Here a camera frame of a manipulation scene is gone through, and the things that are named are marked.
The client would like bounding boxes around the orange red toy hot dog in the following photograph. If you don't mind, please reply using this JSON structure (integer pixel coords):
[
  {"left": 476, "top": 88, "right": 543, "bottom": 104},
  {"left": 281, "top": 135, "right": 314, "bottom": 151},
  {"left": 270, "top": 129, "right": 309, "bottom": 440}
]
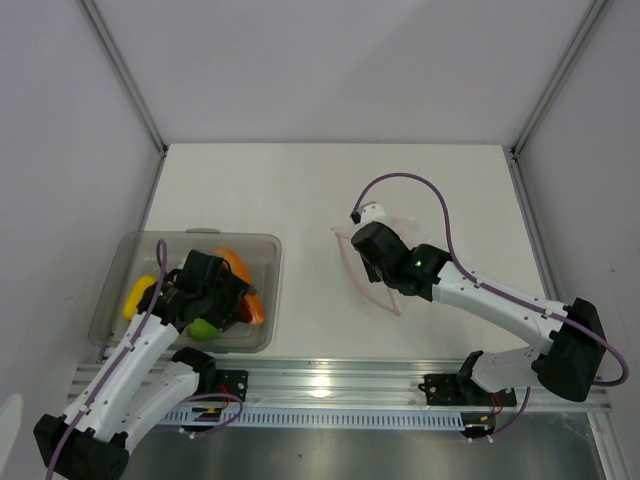
[{"left": 215, "top": 247, "right": 265, "bottom": 325}]

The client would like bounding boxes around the clear pink zip top bag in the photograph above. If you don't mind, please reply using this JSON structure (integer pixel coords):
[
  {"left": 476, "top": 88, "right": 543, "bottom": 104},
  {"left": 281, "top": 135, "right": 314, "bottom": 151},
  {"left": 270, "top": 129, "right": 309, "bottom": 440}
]
[{"left": 331, "top": 214, "right": 433, "bottom": 316}]

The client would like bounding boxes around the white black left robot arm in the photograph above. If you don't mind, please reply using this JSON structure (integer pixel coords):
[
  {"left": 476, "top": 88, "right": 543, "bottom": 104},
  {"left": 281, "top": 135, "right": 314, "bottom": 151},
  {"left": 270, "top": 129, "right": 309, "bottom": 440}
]
[{"left": 34, "top": 241, "right": 264, "bottom": 479}]

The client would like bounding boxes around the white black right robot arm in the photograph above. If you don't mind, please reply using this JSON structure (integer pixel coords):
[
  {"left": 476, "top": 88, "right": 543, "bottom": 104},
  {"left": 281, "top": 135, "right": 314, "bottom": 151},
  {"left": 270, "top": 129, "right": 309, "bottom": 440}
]
[{"left": 351, "top": 222, "right": 605, "bottom": 404}]

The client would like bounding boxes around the green toy lime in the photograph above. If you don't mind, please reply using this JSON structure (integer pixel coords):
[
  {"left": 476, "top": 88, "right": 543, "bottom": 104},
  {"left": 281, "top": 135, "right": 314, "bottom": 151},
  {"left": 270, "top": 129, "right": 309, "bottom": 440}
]
[{"left": 186, "top": 318, "right": 218, "bottom": 342}]

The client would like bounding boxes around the clear grey plastic bin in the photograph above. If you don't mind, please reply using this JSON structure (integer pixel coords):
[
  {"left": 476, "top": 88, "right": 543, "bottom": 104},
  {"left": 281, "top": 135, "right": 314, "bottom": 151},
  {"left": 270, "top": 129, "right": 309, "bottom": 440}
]
[{"left": 89, "top": 230, "right": 282, "bottom": 354}]

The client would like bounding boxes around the yellow toy fruit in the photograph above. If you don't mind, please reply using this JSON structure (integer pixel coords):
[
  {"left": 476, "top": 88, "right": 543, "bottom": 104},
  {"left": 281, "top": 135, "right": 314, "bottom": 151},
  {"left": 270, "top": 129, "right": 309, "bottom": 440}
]
[{"left": 122, "top": 275, "right": 156, "bottom": 322}]

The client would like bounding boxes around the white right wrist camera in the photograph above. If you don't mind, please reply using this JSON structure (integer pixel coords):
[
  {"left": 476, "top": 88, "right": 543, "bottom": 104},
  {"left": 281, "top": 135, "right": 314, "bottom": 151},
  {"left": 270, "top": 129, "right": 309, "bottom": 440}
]
[{"left": 349, "top": 201, "right": 386, "bottom": 225}]

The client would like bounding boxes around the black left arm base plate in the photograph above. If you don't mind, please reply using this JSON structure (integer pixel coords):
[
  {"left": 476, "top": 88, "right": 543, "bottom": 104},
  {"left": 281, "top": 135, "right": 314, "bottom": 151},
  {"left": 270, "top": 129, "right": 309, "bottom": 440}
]
[{"left": 213, "top": 369, "right": 249, "bottom": 401}]

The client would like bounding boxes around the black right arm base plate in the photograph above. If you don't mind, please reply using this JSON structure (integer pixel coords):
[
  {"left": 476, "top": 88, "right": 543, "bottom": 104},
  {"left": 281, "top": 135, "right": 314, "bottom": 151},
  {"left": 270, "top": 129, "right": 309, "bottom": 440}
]
[{"left": 417, "top": 374, "right": 517, "bottom": 407}]

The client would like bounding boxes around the white slotted cable duct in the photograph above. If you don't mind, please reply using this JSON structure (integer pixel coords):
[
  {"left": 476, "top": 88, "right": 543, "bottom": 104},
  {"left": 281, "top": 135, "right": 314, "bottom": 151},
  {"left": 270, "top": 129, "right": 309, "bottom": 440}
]
[{"left": 159, "top": 406, "right": 465, "bottom": 432}]

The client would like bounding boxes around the left aluminium frame post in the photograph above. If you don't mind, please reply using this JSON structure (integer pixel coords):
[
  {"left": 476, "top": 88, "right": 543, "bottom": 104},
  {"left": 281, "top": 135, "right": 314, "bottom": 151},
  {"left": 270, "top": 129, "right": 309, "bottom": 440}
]
[{"left": 76, "top": 0, "right": 168, "bottom": 157}]

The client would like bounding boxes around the aluminium frame post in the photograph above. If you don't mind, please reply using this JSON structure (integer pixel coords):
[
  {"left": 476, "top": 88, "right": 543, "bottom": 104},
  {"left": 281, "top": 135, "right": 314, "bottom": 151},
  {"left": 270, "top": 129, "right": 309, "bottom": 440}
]
[
  {"left": 76, "top": 0, "right": 168, "bottom": 157},
  {"left": 510, "top": 0, "right": 613, "bottom": 161}
]

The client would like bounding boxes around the right aluminium frame post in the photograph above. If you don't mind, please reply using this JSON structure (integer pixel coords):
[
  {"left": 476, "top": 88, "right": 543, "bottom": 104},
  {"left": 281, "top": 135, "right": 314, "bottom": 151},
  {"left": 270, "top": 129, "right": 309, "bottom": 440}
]
[{"left": 510, "top": 0, "right": 613, "bottom": 161}]

